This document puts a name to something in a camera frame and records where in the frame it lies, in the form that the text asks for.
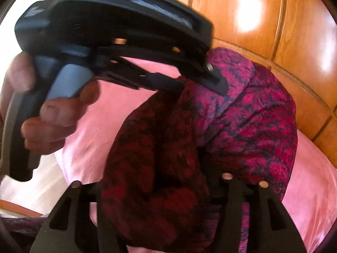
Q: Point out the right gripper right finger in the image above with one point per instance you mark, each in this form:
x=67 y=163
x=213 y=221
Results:
x=245 y=207

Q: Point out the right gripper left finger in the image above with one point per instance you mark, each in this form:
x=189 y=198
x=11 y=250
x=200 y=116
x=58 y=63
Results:
x=77 y=224

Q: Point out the dark red patterned knit sweater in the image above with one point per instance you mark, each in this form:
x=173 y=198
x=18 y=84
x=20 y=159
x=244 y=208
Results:
x=163 y=170

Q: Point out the person's left hand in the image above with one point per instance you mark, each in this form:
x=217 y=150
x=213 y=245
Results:
x=57 y=118

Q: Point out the pink bed sheet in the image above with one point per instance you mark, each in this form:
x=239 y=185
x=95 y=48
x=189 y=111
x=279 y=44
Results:
x=310 y=196

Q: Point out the wooden panelled headboard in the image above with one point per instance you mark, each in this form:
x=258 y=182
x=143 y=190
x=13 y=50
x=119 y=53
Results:
x=296 y=41

